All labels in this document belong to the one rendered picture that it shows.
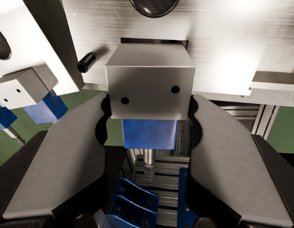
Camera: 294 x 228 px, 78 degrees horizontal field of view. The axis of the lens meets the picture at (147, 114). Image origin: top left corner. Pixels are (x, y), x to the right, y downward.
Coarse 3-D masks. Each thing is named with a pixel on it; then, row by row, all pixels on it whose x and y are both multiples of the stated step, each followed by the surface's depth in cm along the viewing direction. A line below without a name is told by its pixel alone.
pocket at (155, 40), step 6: (126, 42) 16; (132, 42) 17; (138, 42) 17; (144, 42) 17; (150, 42) 17; (156, 42) 17; (162, 42) 17; (168, 42) 17; (174, 42) 17; (180, 42) 17; (186, 42) 16; (186, 48) 16
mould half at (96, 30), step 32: (64, 0) 13; (96, 0) 13; (128, 0) 13; (192, 0) 12; (224, 0) 12; (256, 0) 12; (288, 0) 11; (96, 32) 15; (128, 32) 14; (160, 32) 14; (192, 32) 13; (224, 32) 13; (256, 32) 13; (288, 32) 12; (96, 64) 16; (224, 64) 14; (256, 64) 14
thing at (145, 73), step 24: (120, 48) 13; (144, 48) 13; (168, 48) 13; (120, 72) 10; (144, 72) 10; (168, 72) 10; (192, 72) 10; (120, 96) 11; (144, 96) 11; (168, 96) 11; (144, 120) 14; (168, 120) 13; (144, 144) 15; (168, 144) 15; (144, 168) 18
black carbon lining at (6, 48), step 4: (0, 32) 20; (0, 36) 21; (0, 40) 21; (4, 40) 21; (0, 44) 21; (4, 44) 21; (8, 44) 21; (0, 48) 22; (4, 48) 22; (8, 48) 21; (0, 52) 22; (4, 52) 22; (8, 52) 22; (0, 56) 22; (4, 56) 22; (8, 56) 22
